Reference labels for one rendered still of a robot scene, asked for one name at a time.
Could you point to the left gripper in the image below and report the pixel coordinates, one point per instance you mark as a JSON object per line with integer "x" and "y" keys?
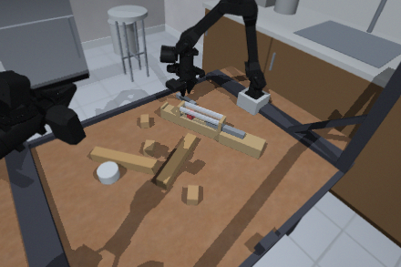
{"x": 62, "y": 120}

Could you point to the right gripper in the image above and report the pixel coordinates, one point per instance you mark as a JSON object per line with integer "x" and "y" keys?
{"x": 185, "y": 75}

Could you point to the light grey short cylinder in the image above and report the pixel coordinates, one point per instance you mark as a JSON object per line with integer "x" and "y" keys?
{"x": 108, "y": 172}

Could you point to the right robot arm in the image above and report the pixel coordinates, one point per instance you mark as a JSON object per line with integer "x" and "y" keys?
{"x": 248, "y": 9}

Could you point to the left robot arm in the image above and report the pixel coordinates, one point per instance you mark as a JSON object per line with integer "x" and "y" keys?
{"x": 14, "y": 100}

